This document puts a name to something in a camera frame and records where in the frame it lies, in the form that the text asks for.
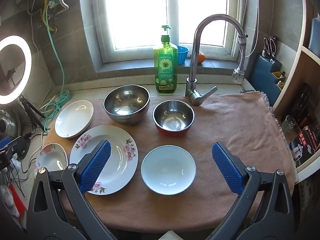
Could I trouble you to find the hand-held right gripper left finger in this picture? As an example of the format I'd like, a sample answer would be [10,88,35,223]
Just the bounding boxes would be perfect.
[27,140,112,240]

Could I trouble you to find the steel pot lid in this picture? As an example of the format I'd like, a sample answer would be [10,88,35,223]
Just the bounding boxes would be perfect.
[0,109,22,143]

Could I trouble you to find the red flat object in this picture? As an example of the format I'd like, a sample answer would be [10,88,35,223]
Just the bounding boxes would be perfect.
[7,184,27,214]

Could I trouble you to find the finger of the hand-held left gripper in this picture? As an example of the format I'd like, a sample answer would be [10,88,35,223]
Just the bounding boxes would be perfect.
[0,137,13,153]

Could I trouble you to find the black tripod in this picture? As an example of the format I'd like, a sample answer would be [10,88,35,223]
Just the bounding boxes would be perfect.
[19,95,47,130]

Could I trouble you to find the white plate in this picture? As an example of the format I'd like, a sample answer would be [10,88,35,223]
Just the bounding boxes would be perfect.
[54,100,94,139]

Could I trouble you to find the black box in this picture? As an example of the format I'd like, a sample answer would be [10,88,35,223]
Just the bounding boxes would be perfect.
[296,82,313,120]

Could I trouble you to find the green dish soap bottle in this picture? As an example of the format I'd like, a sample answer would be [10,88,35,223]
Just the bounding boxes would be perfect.
[153,25,178,95]

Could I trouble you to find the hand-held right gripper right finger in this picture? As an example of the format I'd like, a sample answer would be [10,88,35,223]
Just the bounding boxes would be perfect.
[212,142,294,240]

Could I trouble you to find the steel faucet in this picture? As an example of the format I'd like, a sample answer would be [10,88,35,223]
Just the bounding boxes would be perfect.
[185,14,247,107]

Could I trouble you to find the window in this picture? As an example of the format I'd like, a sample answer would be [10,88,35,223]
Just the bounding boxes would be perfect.
[79,0,259,67]

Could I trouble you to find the cabinet shelf unit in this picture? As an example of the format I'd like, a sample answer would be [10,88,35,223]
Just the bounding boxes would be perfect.
[271,0,320,183]

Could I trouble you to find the printed red box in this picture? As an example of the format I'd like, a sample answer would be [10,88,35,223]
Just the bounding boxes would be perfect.
[289,125,320,168]

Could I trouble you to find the large steel bowl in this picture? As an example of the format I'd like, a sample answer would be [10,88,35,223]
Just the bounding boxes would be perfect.
[103,85,150,125]

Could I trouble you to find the blue plastic basket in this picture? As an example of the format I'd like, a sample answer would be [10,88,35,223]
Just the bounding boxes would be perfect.
[176,45,189,65]

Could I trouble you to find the ring light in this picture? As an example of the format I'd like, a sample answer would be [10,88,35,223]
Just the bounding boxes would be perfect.
[0,35,32,105]

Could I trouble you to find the flexible faucet sprayer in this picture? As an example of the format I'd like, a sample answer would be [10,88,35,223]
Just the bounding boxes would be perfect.
[232,34,248,84]

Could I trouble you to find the large floral plate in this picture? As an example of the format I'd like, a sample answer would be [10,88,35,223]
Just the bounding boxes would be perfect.
[69,125,139,195]

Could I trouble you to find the drinking glass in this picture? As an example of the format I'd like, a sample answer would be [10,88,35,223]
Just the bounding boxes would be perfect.
[282,115,297,133]

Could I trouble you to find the green hose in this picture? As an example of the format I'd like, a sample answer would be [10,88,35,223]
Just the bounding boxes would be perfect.
[42,2,73,133]

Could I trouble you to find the yellow pipe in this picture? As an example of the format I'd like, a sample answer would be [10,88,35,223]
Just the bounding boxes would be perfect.
[43,0,56,32]

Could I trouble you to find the pink towel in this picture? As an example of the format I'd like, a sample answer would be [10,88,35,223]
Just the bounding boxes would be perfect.
[46,90,299,233]

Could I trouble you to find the black scissors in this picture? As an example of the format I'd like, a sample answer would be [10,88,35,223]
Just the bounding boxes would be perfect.
[263,35,278,58]

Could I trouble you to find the pale blue bowl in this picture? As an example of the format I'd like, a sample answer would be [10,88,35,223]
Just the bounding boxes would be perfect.
[141,145,197,196]

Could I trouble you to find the small floral plate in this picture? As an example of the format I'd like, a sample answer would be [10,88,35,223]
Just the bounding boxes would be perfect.
[35,143,68,173]

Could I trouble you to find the thin metal shower hose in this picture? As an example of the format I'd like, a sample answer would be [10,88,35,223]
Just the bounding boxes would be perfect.
[244,0,260,58]

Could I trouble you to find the red steel bowl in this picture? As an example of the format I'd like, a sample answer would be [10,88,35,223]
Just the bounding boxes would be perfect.
[152,100,195,137]

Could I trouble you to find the blue knife holder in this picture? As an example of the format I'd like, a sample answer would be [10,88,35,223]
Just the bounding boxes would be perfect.
[250,54,288,100]

